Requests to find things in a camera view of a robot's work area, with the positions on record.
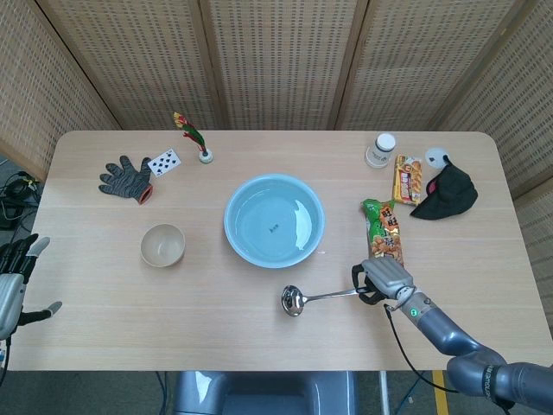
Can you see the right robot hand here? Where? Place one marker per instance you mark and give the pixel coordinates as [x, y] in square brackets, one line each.
[386, 279]

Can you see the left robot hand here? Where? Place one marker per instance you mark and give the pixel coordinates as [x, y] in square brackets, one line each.
[10, 285]

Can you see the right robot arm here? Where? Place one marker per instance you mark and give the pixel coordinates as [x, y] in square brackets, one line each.
[453, 341]

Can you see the large blue plastic basin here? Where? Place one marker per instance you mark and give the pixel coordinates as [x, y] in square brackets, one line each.
[259, 242]

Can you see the green snack bag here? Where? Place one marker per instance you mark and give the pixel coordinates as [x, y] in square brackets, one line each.
[384, 229]

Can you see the yellow snack box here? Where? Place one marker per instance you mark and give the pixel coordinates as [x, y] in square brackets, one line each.
[408, 179]

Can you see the black cloth cap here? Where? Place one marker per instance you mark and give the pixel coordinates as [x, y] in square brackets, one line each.
[449, 194]

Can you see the beige plastic bowl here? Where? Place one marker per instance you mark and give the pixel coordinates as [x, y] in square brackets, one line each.
[163, 255]

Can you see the grey knit work glove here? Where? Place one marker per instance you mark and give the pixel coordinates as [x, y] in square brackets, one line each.
[125, 179]

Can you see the grey robot torso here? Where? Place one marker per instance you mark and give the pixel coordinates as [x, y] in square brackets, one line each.
[263, 391]

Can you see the nine of spades card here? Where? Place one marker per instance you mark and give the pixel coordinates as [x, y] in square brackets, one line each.
[164, 162]

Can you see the colourful feather shuttlecock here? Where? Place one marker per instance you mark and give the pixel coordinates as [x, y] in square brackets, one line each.
[192, 132]

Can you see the woven rattan folding screen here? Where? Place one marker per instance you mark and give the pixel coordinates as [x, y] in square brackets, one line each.
[276, 60]

